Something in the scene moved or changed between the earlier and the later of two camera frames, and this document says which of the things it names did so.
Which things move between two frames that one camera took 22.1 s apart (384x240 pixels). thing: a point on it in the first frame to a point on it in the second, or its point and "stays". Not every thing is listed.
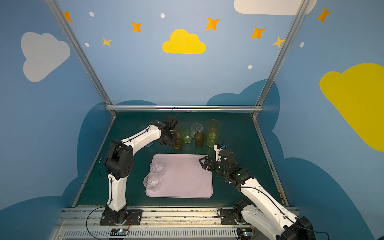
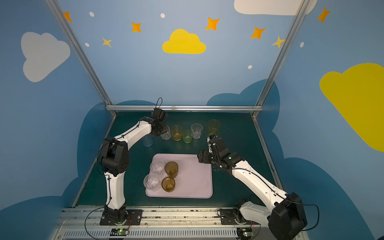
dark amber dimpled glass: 200,138 to 171,169
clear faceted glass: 152,181 stays
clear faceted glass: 157,167 stays
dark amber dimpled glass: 178,145 to 168,184
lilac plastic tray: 184,177 stays
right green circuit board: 244,233 stays
